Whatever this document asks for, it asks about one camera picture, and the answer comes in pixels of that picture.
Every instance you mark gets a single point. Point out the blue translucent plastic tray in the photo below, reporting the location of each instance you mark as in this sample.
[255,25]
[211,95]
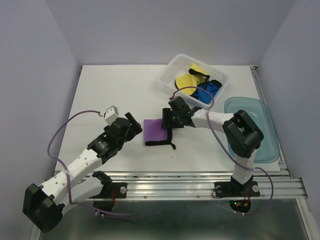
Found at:
[269,150]

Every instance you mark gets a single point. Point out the white plastic basket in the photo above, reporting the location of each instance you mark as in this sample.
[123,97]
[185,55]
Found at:
[179,65]

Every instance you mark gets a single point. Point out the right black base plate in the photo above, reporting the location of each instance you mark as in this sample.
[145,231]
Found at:
[228,189]

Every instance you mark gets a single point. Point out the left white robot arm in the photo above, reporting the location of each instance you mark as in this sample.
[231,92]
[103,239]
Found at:
[47,203]

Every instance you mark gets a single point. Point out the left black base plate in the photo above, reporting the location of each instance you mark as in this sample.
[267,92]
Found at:
[114,190]

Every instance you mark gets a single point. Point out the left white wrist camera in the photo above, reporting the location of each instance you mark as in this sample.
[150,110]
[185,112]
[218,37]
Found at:
[111,114]

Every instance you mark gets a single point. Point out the aluminium rail frame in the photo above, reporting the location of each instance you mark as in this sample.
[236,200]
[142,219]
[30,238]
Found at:
[169,191]

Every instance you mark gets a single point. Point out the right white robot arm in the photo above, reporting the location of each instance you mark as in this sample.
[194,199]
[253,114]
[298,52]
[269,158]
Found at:
[242,134]

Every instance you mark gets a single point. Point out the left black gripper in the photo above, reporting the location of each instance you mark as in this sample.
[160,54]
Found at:
[135,127]

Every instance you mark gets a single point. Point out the blue towel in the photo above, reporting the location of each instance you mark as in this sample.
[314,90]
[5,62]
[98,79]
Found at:
[206,91]

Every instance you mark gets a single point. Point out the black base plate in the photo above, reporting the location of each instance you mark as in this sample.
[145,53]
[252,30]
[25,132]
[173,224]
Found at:
[228,189]
[114,190]

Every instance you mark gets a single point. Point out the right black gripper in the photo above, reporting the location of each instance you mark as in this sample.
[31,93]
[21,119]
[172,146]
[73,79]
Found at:
[167,113]

